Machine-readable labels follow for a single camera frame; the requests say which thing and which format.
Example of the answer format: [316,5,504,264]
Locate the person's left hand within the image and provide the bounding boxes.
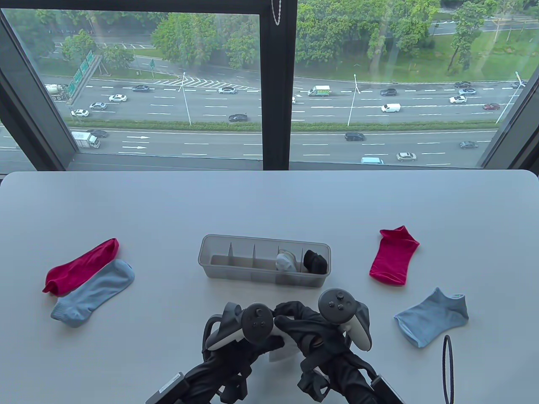
[201,336,286,380]

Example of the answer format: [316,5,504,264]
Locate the person's right hand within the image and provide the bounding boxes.
[273,300,359,372]

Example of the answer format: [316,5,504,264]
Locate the white sock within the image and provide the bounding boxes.
[269,330,302,364]

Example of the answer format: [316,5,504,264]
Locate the grey hand controller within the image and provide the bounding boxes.
[202,302,274,352]
[318,288,373,352]

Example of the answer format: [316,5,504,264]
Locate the black sock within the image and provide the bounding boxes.
[303,250,329,274]

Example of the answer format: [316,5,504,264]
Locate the grey sock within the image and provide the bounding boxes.
[275,249,298,272]

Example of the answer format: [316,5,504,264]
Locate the red sock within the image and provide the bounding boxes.
[43,238,120,294]
[369,226,420,287]

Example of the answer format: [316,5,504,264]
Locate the light blue sock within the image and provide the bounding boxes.
[394,287,469,348]
[51,259,136,328]

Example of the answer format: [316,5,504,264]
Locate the person's right forearm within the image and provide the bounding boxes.
[303,356,379,404]

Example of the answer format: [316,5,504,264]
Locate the black labelled wrist box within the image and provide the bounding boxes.
[370,375,404,404]
[145,372,190,404]

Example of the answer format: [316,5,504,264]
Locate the grey divided storage box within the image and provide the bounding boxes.
[198,234,332,289]

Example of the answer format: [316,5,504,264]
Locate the white street lamp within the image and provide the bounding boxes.
[178,72,192,126]
[496,72,527,125]
[347,74,361,127]

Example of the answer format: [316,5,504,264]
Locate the green road sign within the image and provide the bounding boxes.
[67,50,104,106]

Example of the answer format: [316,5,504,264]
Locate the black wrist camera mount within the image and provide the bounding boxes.
[219,375,248,403]
[297,370,331,401]

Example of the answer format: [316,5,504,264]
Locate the dark braided cable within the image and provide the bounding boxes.
[442,335,454,404]

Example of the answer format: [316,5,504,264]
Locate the black window frame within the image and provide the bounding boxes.
[0,0,539,171]

